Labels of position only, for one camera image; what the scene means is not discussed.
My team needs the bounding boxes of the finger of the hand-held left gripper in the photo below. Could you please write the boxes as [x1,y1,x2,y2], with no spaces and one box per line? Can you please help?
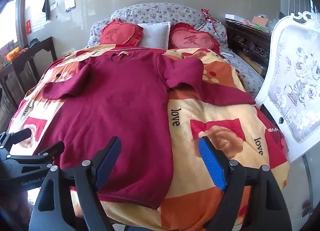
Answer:
[5,141,65,174]
[0,129,32,149]

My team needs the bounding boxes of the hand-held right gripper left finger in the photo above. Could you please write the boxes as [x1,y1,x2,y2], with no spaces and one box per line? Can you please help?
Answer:
[30,136,122,231]

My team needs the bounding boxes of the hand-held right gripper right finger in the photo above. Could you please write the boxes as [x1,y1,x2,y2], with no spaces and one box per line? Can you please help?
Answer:
[199,137,292,231]

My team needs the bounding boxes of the maroon fleece sweater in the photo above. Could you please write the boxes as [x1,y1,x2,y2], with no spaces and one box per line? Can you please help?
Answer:
[34,48,256,210]

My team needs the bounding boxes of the orange red printed blanket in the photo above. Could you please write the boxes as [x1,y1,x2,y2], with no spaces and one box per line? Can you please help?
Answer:
[7,44,290,231]

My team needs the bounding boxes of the orange basket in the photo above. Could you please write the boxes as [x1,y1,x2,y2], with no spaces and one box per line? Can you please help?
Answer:
[5,46,20,62]

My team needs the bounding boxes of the floral bed sheet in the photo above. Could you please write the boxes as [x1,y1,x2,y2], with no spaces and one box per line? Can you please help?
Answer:
[221,46,265,99]

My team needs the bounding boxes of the dark wooden side table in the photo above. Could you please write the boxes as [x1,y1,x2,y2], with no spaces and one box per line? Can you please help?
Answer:
[0,37,57,97]

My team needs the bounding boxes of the window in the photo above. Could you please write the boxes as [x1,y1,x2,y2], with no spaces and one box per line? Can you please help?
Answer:
[0,0,27,52]

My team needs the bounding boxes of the white ornate upholstered chair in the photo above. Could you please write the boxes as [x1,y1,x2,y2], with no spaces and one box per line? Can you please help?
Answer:
[254,11,320,162]

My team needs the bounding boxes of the dark carved wooden furniture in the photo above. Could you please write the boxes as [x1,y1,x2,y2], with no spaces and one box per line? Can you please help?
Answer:
[225,19,272,72]

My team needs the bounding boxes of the red heart-shaped pillow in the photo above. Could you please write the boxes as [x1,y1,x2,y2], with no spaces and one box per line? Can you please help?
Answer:
[100,19,144,47]
[168,23,220,53]

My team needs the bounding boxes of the dark hanging cloth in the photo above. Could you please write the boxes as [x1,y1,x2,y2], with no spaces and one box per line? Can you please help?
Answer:
[42,0,51,21]

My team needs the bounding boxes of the white square pillow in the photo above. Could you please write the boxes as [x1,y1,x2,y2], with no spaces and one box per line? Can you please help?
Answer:
[137,21,172,49]

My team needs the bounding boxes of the red patterned frilled cloth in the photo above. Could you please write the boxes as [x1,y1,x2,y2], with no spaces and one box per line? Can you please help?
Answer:
[201,8,222,37]

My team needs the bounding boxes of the orange cardboard box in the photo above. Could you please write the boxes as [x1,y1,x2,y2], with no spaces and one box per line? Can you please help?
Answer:
[251,16,269,25]

